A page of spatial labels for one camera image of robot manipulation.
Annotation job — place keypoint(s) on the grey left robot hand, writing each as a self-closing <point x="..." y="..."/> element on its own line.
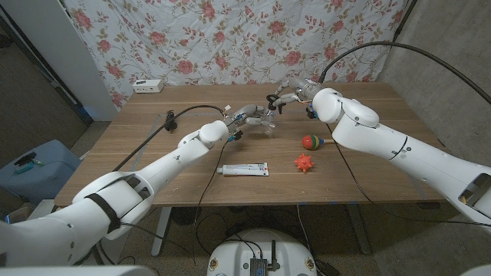
<point x="247" y="114"/>

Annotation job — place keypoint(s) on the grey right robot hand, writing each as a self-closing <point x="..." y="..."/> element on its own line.
<point x="303" y="89"/>

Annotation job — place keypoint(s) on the clear plastic dispenser bottle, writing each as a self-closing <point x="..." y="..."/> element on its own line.
<point x="268" y="129"/>

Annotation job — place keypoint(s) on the black pump spray head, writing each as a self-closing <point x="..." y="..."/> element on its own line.
<point x="271" y="100"/>

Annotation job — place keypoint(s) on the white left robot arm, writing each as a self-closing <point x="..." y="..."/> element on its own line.
<point x="169" y="168"/>

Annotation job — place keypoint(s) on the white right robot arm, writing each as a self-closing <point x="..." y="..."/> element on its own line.
<point x="383" y="142"/>

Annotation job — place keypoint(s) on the colourful striped wooden maraca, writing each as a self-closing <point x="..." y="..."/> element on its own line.
<point x="308" y="142"/>

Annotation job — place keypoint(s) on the orange spiky stress ball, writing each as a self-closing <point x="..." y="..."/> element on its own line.
<point x="304" y="163"/>

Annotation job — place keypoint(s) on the white toothpaste tube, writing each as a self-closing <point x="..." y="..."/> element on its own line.
<point x="245" y="169"/>

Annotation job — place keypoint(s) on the black ridged clip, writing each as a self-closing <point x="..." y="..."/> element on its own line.
<point x="170" y="124"/>

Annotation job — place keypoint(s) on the floral backdrop cloth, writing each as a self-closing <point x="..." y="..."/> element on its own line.
<point x="230" y="38"/>

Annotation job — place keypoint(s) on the white power strip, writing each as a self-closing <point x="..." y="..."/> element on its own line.
<point x="148" y="86"/>

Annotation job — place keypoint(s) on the black round floor fan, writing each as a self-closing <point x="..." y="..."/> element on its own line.
<point x="186" y="215"/>

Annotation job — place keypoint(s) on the black backdrop stand pole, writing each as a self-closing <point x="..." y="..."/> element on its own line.
<point x="403" y="17"/>

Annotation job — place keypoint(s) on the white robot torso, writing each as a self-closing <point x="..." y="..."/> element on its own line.
<point x="238" y="257"/>

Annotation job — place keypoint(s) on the black antenna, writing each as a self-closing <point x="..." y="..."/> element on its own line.
<point x="273" y="255"/>

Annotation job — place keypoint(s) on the white table leg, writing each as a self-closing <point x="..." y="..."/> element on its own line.
<point x="161" y="230"/>

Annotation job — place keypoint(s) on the grey table leg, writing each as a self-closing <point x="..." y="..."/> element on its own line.
<point x="358" y="230"/>

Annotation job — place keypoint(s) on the black electronics module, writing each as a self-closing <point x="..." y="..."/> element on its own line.
<point x="258" y="266"/>

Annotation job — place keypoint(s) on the black power adapter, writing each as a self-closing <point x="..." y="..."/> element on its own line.
<point x="326" y="268"/>

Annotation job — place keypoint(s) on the blue plastic storage box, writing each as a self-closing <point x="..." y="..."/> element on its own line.
<point x="50" y="176"/>

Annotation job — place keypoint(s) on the teal pen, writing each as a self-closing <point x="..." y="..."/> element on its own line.
<point x="27" y="168"/>

